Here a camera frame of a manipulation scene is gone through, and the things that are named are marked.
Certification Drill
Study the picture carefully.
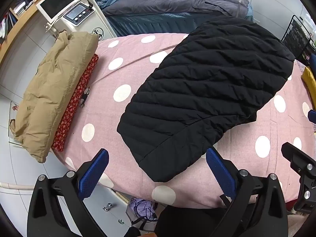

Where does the person's black clothing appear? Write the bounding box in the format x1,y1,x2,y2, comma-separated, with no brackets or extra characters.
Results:
153,204,231,237

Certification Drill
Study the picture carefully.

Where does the red floral cloth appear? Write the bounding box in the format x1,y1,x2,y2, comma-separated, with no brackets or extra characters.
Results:
51,54,99,153

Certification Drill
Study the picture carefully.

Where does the black quilted jacket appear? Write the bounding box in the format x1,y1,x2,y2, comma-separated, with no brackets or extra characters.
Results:
117,15,296,183

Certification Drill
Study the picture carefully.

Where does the white pole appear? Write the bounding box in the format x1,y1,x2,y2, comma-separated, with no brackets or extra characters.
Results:
238,0,248,20

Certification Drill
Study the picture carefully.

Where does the black wire rack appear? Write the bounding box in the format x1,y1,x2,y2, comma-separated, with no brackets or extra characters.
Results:
281,15,314,60

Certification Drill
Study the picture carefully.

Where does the white framed monitor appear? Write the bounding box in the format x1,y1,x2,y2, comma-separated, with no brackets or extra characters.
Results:
36,0,79,23

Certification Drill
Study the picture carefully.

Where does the white machine cabinet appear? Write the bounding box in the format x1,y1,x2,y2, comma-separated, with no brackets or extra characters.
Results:
44,0,118,41

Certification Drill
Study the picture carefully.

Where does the tan folded jacket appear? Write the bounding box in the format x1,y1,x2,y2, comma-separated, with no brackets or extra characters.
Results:
10,30,99,163

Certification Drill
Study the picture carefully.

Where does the yellow cloth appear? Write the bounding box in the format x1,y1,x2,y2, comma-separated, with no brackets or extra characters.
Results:
301,67,316,104

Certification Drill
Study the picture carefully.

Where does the wooden shelf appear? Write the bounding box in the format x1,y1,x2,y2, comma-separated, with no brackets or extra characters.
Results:
0,0,77,65

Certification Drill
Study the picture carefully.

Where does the bed with blue skirt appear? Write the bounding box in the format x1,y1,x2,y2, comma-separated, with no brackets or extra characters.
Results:
109,5,254,37

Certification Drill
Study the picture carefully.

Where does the purple bag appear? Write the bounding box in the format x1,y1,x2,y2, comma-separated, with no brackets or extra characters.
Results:
126,197,158,230

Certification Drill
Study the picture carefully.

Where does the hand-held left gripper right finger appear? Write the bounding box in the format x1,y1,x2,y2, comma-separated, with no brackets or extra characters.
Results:
205,147,289,237

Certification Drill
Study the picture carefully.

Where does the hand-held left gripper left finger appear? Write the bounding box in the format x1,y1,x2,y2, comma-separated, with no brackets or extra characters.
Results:
27,148,110,237

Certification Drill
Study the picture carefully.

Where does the pink polka dot blanket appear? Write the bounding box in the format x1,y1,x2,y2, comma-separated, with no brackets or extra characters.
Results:
51,33,316,209

